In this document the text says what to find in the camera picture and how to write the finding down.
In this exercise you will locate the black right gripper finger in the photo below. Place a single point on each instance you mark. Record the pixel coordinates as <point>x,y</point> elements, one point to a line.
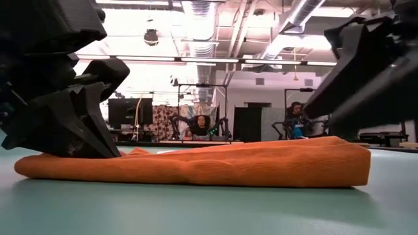
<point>385,104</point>
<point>359,65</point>

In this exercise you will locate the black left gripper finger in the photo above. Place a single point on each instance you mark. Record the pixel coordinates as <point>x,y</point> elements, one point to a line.
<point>111,72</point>
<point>65,130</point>

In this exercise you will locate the orange towel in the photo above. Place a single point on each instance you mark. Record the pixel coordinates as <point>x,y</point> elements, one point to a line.
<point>228,166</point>

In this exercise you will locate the black desk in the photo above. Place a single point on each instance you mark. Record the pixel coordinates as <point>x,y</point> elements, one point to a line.
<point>385,138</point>

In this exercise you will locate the black monitor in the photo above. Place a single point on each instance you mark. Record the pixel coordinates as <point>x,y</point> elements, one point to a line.
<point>125,112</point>

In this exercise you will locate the patterned hanging cloth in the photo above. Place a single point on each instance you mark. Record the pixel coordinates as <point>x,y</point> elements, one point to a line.
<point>163,120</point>

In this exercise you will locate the person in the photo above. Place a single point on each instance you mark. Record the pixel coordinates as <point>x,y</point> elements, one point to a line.
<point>296,109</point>
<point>202,122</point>

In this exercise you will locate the ceiling light bar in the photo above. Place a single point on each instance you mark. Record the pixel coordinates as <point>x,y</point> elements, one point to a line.
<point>209,60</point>

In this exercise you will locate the black cabinet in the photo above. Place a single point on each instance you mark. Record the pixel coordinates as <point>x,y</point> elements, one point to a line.
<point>248,124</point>

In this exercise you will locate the wall air vent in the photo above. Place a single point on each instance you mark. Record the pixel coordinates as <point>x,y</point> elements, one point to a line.
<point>260,81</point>
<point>308,82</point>

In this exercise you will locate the black frame stand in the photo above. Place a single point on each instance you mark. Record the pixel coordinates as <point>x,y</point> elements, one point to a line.
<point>202,85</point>
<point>307,89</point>

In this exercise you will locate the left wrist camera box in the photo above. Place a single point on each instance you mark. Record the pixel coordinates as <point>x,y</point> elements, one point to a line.
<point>65,26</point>

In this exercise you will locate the silver ventilation duct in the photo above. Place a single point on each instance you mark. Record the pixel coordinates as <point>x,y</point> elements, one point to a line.
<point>200,32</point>
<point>303,13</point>

